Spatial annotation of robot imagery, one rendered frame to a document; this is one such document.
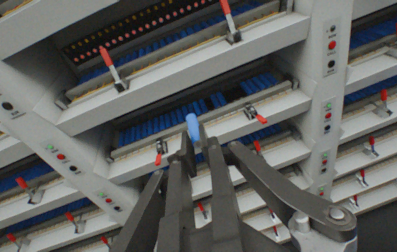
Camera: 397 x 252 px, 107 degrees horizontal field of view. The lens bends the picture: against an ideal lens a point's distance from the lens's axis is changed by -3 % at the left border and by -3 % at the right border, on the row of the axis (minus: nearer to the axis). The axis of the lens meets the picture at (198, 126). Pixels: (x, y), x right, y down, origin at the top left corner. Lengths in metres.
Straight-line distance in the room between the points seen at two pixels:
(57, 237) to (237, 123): 0.79
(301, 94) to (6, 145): 0.76
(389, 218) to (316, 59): 1.12
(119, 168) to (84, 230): 0.34
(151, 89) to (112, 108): 0.10
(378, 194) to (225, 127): 1.00
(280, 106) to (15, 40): 0.59
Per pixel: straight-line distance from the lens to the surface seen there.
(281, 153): 0.60
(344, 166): 0.84
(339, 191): 1.00
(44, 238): 0.95
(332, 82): 0.53
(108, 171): 0.54
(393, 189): 1.32
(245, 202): 0.72
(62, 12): 0.40
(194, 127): 0.23
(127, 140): 0.53
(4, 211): 0.85
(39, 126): 0.49
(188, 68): 0.35
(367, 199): 1.24
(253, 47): 0.39
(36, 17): 0.42
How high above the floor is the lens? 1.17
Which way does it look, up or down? 29 degrees down
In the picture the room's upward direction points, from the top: 24 degrees counter-clockwise
